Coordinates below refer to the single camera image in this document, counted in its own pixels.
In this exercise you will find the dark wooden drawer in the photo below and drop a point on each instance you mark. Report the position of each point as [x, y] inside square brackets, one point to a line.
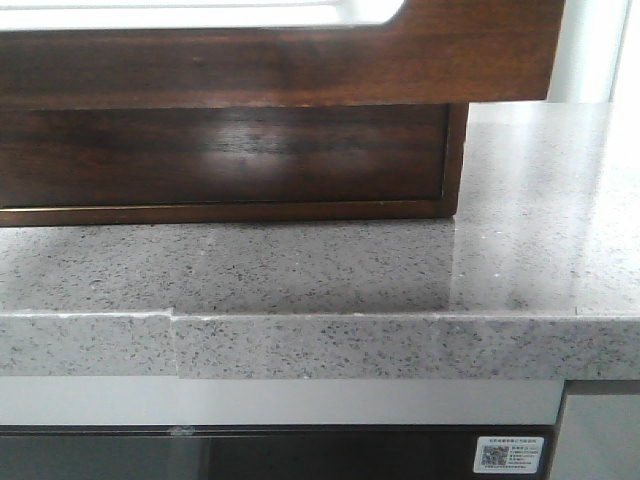
[186, 156]
[430, 52]

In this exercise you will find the white drawer handle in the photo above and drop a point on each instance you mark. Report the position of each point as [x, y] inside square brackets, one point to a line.
[111, 15]

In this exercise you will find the dark wooden drawer cabinet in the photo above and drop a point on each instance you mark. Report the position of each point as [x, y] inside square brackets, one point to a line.
[442, 206]

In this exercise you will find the white QR code sticker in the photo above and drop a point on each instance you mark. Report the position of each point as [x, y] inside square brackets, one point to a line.
[508, 455]

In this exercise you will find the grey cabinet door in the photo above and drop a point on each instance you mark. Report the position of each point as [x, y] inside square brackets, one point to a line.
[598, 436]

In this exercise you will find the black glass built-in appliance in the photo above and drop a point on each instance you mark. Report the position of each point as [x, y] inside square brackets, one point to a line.
[256, 452]

